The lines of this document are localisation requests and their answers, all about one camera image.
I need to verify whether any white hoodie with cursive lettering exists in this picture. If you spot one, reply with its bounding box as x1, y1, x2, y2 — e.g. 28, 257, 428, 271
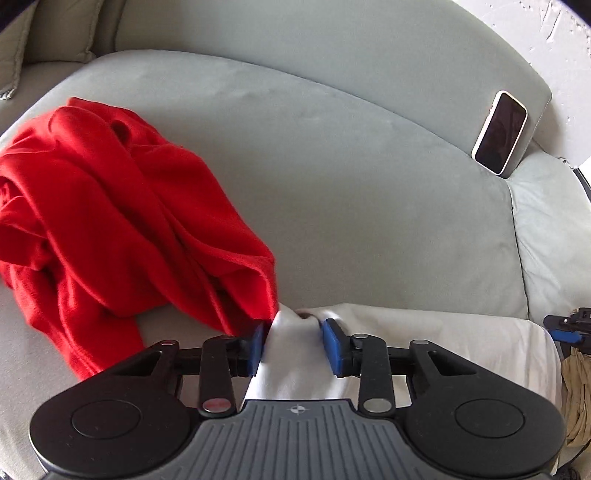
242, 303, 561, 408

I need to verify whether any red sweater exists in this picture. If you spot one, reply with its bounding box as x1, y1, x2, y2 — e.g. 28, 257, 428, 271
1, 98, 279, 379

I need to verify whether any beige folded garment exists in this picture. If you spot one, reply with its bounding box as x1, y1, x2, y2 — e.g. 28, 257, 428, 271
561, 347, 591, 447

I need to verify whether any smartphone in white case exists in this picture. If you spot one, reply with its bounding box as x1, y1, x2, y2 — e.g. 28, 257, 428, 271
471, 90, 529, 176

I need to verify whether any grey green sofa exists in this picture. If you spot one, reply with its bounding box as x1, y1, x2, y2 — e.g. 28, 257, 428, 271
0, 0, 591, 476

